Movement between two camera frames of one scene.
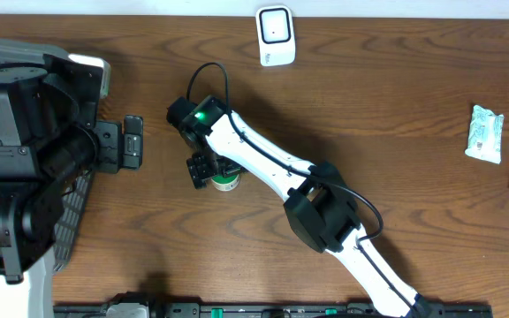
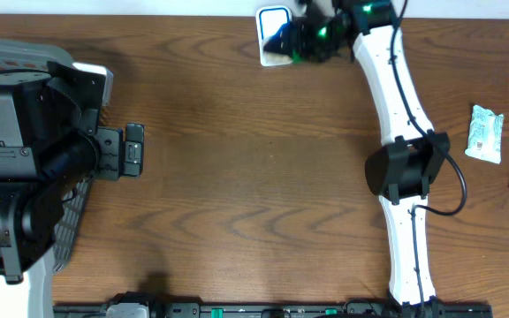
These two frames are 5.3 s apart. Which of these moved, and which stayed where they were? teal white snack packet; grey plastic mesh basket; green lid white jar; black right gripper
Moved: black right gripper; green lid white jar
Stayed: teal white snack packet; grey plastic mesh basket
